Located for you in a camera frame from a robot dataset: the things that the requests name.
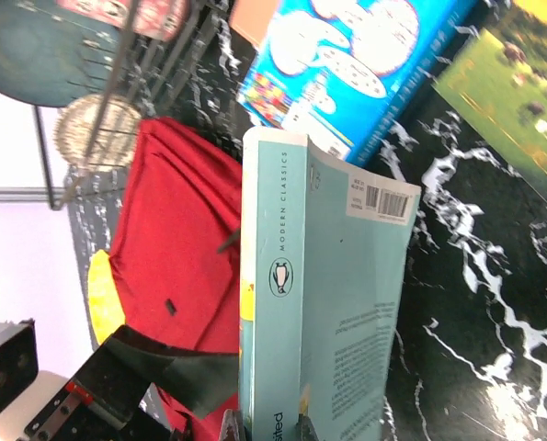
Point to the green landscape cover book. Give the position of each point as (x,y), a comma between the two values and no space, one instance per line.
(497,82)

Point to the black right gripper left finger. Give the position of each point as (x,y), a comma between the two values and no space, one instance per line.
(232,428)

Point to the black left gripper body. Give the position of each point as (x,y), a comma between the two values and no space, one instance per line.
(84,409)

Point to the beige patterned small plate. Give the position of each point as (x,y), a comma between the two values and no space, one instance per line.
(111,146)

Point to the black wire dish rack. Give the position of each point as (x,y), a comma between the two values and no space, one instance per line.
(150,74)

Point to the yellow teal Penguin paperback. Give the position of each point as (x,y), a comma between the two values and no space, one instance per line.
(322,261)

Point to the pink leather wallet notebook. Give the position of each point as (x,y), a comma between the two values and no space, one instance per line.
(250,19)

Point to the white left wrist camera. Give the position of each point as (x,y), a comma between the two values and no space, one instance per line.
(24,387)

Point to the red backpack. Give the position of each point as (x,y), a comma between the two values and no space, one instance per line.
(177,279)

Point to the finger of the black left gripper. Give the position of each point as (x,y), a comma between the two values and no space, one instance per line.
(121,370)

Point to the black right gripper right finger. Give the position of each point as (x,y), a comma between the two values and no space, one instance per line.
(305,430)

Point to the blue treehouse comic book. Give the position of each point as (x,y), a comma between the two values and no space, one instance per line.
(343,71)

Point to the dark teal plate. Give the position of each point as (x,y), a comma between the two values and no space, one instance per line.
(50,56)

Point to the orange dotted plate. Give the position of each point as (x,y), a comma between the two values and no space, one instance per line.
(103,301)

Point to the aluminium frame rail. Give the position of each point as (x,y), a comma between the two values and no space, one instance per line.
(29,194)

